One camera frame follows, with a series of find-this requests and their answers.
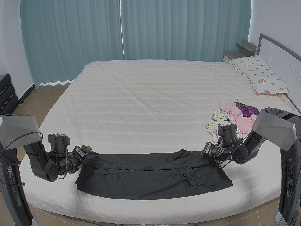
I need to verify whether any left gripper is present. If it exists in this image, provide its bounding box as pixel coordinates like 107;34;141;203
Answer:
67;146;92;174

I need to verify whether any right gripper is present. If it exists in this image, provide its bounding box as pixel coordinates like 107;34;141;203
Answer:
203;141;220;161

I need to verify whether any black T-shirt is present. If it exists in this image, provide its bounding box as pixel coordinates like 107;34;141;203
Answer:
75;148;234;201

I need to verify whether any bed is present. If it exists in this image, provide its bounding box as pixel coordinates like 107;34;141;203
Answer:
22;33;301;224

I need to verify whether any white printed garment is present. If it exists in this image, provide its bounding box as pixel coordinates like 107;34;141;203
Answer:
206;110;243;145

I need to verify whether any pink garment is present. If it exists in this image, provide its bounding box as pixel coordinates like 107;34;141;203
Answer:
219;100;258;135

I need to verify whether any purple garment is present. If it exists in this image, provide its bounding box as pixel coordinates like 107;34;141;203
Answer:
234;98;260;118

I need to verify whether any white printed pillow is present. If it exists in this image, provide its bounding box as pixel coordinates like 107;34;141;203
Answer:
226;52;291;94

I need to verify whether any black chest of drawers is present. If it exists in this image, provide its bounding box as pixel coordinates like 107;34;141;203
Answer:
0;73;20;113

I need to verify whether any grey bedside table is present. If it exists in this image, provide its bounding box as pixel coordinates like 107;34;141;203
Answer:
223;39;257;62

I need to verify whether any black cable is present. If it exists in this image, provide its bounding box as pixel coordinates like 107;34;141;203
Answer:
0;131;44;156

